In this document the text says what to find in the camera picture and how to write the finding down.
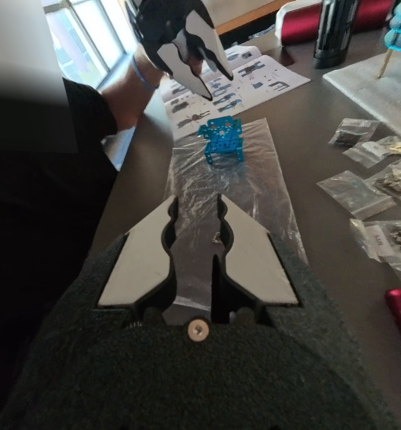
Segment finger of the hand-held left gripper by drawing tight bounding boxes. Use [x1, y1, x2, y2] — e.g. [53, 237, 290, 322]
[157, 41, 212, 101]
[184, 11, 234, 82]

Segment large clear plastic bag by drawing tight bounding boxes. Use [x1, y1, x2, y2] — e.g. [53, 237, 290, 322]
[165, 118, 308, 311]

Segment blue wristband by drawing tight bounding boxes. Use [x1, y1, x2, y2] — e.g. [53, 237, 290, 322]
[133, 55, 156, 90]

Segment blue metal bracket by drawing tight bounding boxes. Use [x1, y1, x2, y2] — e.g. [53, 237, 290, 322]
[204, 134, 244, 168]
[196, 115, 243, 142]

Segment black patterned bottle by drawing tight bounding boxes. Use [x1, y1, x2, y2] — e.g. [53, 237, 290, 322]
[313, 0, 359, 69]

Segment pile of small screw bags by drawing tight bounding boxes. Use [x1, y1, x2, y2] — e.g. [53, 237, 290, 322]
[316, 118, 401, 286]

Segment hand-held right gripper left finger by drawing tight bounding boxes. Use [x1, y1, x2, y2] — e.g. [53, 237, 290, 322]
[97, 196, 179, 325]

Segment assembly instruction booklet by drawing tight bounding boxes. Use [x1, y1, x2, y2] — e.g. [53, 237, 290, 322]
[160, 45, 312, 140]

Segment dark desk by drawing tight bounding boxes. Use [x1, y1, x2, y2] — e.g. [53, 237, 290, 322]
[93, 30, 401, 430]

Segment person's left hand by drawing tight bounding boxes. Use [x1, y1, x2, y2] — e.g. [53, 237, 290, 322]
[142, 56, 204, 89]

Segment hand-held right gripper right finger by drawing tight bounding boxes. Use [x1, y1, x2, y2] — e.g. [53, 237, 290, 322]
[211, 194, 300, 324]

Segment red fabric roll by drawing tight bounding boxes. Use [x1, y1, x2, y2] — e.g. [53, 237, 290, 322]
[275, 0, 394, 46]

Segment person's left forearm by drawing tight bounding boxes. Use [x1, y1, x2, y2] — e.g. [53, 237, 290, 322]
[100, 44, 154, 135]

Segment white foam sheet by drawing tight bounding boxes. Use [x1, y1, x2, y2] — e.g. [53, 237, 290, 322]
[322, 55, 401, 133]

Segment large dark neighbouring table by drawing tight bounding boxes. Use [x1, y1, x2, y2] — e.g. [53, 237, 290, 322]
[217, 0, 288, 36]

